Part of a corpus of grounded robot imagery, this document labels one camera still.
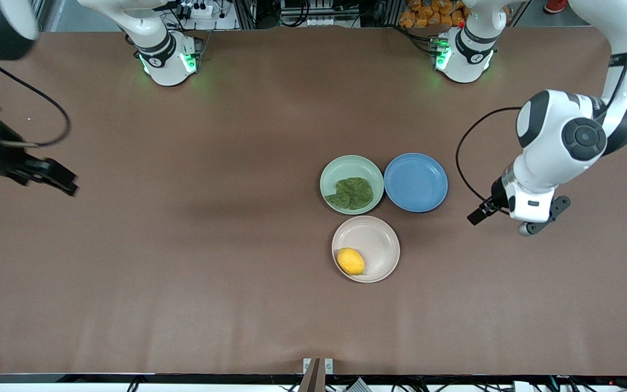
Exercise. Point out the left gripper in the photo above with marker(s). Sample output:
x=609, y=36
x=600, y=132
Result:
x=496, y=199

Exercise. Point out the green lettuce leaf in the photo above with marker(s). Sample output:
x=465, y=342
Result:
x=352, y=193

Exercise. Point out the yellow lemon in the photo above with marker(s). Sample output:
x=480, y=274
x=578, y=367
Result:
x=350, y=261

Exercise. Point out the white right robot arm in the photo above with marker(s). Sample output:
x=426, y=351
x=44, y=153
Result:
x=164, y=51

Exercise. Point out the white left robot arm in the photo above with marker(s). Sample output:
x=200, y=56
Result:
x=542, y=136

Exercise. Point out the blue plate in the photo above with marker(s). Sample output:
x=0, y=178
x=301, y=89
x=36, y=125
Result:
x=416, y=182

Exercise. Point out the beige plate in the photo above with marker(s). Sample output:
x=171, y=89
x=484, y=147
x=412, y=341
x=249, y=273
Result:
x=373, y=239

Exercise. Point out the light green plate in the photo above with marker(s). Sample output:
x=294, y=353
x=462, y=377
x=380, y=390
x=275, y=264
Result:
x=349, y=166

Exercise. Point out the red shoe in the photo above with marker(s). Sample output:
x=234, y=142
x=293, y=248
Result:
x=555, y=5

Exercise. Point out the white power strip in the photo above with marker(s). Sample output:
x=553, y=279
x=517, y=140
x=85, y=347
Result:
x=196, y=7

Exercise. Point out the orange snack bags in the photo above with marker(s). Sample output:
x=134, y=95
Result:
x=433, y=13

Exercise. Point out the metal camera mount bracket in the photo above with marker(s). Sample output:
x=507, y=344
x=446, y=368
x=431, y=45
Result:
x=317, y=370

